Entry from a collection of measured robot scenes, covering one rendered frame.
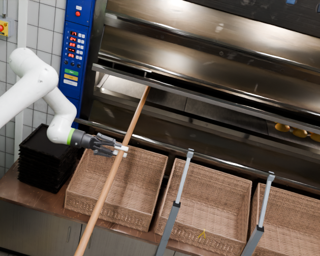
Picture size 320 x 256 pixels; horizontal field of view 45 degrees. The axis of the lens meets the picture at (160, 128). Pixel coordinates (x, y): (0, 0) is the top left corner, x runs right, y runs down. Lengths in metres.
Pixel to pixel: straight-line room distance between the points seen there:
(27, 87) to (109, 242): 1.27
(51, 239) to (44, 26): 1.36
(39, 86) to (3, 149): 1.54
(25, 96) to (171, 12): 1.02
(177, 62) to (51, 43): 0.80
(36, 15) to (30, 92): 0.96
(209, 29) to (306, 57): 0.57
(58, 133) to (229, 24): 1.12
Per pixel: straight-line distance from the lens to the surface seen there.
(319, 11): 2.30
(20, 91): 1.65
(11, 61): 1.81
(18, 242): 2.85
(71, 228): 2.57
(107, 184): 1.79
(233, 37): 2.28
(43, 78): 1.65
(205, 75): 2.36
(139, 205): 2.63
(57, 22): 2.49
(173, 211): 2.19
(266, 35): 2.31
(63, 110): 2.05
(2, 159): 3.20
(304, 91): 2.47
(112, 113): 2.62
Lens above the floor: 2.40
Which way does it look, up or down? 32 degrees down
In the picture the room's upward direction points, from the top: 15 degrees clockwise
